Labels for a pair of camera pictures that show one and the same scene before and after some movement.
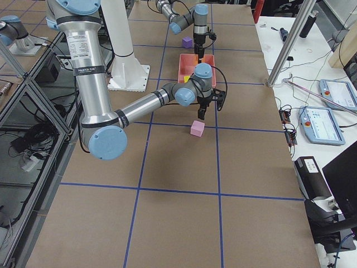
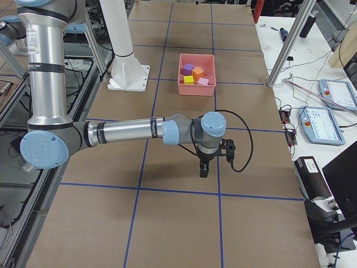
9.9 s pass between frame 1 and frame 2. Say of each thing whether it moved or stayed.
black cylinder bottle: stayed
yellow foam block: stayed
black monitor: stayed
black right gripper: moved
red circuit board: stayed
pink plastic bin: stayed
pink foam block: moved
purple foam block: moved
